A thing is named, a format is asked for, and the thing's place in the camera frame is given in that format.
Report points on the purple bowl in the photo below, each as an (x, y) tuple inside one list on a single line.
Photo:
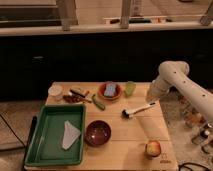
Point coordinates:
[(97, 133)]

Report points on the black handled utensil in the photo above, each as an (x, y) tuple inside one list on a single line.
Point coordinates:
[(81, 95)]

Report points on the white folded cloth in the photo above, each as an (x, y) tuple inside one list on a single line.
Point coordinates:
[(71, 134)]

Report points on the orange bowl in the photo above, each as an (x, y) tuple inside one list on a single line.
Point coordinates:
[(102, 89)]

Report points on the green cucumber toy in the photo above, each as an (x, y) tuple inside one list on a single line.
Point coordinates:
[(97, 103)]

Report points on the green plastic tray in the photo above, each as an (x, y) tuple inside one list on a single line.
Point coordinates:
[(45, 148)]

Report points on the yellow red apple cup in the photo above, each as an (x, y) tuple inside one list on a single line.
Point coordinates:
[(153, 148)]

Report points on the spice bottle dark cap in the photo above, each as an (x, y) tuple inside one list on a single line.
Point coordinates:
[(201, 137)]

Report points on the green plastic cup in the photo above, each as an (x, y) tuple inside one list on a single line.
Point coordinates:
[(129, 88)]

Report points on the blue sponge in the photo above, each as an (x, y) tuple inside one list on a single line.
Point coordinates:
[(110, 90)]

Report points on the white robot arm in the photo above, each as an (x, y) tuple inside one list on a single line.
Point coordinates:
[(174, 73)]

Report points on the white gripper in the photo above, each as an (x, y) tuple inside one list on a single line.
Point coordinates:
[(157, 89)]

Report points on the white small cup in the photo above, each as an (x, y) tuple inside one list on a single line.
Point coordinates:
[(55, 91)]

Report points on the brown toy food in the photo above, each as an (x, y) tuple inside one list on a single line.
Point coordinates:
[(71, 99)]

